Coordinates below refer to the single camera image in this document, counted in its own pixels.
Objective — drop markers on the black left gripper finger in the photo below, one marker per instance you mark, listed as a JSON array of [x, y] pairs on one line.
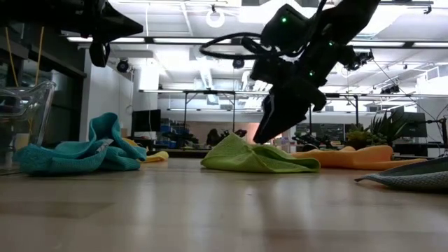
[[120, 24]]

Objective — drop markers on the green microfiber towel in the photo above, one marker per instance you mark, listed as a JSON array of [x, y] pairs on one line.
[[252, 157]]

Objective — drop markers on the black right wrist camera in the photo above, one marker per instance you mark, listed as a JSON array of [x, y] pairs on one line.
[[283, 31]]

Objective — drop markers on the teal microfiber towel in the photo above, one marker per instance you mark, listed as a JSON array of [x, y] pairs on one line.
[[105, 147]]

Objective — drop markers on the overhead rig beam with lights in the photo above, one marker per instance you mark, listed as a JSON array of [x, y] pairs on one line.
[[407, 44]]

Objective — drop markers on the yellow microfiber towel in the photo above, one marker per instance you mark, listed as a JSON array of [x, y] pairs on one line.
[[157, 157]]

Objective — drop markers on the black ceiling spotlight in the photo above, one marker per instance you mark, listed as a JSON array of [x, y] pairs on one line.
[[122, 66]]

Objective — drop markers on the potted succulent plant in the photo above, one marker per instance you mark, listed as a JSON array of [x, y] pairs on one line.
[[381, 129]]

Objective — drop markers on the black computer monitor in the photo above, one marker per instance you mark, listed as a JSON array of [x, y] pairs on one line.
[[146, 120], [414, 126]]

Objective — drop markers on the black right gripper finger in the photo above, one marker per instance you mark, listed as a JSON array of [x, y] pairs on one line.
[[290, 105], [262, 119]]

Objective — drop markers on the grey microfiber towel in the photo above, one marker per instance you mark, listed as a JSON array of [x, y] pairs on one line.
[[413, 176]]

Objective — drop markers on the black overhead camera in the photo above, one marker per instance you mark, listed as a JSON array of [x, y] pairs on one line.
[[238, 63]]

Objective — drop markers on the clear plastic bin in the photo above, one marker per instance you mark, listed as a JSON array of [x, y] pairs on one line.
[[21, 112]]

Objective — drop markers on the orange microfiber towel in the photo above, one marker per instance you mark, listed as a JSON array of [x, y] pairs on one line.
[[367, 157]]

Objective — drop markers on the black-framed background table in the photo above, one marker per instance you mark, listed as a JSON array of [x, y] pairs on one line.
[[210, 92]]

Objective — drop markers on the yellow bucket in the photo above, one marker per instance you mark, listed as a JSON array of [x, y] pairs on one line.
[[22, 141]]

